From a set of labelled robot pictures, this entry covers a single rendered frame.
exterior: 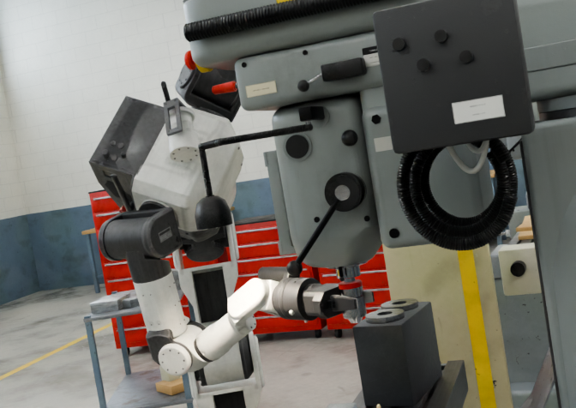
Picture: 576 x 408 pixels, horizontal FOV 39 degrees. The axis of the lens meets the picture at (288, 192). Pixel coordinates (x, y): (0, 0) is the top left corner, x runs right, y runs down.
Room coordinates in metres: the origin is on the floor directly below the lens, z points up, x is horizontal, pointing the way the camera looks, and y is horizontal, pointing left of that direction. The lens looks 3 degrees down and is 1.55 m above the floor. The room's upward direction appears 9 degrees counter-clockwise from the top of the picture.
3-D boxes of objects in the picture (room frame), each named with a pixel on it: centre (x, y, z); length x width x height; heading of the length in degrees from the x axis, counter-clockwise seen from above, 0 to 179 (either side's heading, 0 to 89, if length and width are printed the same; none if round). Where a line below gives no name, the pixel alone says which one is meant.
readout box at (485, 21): (1.19, -0.27, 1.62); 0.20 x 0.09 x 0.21; 71
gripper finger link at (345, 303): (1.58, -0.07, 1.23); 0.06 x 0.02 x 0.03; 47
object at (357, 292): (1.61, -0.09, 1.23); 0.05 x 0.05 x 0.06
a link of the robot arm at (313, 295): (1.67, -0.03, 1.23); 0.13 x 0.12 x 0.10; 137
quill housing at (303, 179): (1.60, -0.10, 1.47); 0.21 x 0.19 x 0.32; 161
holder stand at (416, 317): (1.91, -0.20, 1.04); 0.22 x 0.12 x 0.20; 152
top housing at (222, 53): (1.60, -0.11, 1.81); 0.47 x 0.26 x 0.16; 71
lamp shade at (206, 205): (1.62, 0.15, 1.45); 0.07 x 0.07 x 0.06
